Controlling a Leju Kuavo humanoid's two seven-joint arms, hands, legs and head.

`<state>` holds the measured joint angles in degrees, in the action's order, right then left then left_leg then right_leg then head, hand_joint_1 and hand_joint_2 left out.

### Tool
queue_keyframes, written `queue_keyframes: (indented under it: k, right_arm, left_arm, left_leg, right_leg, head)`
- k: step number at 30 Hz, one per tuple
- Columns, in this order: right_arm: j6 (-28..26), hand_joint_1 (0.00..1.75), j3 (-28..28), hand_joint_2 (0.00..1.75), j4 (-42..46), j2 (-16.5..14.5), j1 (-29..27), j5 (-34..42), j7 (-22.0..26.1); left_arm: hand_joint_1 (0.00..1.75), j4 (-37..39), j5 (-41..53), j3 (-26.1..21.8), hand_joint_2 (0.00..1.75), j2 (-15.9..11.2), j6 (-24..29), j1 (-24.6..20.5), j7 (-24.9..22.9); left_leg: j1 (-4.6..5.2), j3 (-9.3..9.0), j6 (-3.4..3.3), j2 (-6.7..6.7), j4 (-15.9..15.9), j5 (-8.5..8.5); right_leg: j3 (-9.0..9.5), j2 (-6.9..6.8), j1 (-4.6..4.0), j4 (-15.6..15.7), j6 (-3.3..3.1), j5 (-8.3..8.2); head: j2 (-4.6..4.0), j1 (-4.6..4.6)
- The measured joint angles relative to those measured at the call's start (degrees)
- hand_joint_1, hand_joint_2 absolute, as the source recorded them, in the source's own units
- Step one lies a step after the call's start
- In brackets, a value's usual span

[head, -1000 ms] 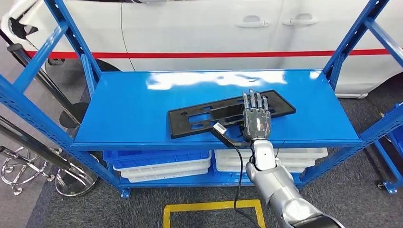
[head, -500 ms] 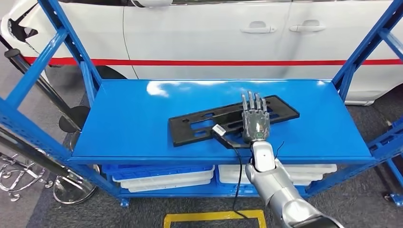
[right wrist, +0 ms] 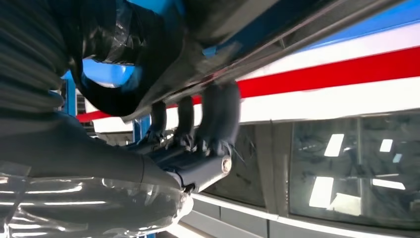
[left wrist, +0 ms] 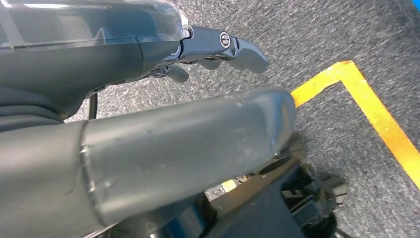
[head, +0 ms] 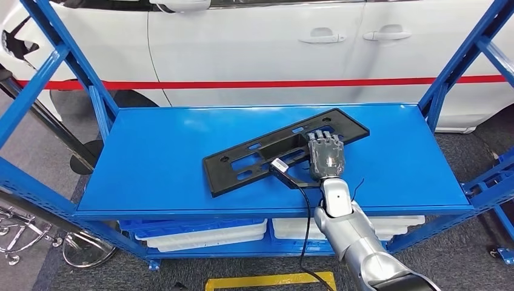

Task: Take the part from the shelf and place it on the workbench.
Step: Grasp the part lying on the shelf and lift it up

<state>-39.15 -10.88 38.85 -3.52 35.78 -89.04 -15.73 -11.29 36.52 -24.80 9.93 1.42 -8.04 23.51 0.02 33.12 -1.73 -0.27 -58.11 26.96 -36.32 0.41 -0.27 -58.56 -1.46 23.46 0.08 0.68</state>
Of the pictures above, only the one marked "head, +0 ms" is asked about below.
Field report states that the chrome wire stand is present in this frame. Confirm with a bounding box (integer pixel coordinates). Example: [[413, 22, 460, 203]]
[[0, 207, 63, 266]]

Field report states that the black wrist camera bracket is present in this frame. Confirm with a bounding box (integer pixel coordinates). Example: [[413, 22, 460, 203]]
[[269, 164, 324, 190]]

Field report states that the yellow floor tape square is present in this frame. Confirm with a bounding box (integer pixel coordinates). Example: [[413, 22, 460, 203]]
[[204, 272, 337, 291]]

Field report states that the thin black wire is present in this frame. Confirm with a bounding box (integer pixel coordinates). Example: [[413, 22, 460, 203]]
[[350, 178, 365, 202]]

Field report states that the black plastic plate part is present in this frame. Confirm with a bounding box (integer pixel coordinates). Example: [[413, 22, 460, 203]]
[[202, 107, 371, 198]]

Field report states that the blue metal shelf rack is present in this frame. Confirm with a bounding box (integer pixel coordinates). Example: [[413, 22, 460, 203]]
[[0, 0, 514, 272]]

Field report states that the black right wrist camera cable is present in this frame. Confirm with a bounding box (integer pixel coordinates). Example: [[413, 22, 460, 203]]
[[299, 186, 336, 291]]

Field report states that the white car with red stripe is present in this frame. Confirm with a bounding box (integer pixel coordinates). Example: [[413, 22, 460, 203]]
[[0, 0, 514, 134]]

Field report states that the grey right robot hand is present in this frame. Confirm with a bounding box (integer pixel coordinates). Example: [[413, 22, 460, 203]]
[[307, 129, 347, 181]]

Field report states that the white plastic bin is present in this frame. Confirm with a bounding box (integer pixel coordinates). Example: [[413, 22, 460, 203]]
[[277, 229, 396, 242], [134, 221, 269, 248], [154, 235, 266, 254], [272, 215, 427, 236]]

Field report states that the blue metal rack with casters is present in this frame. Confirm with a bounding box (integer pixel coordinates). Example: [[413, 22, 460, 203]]
[[487, 201, 514, 266]]

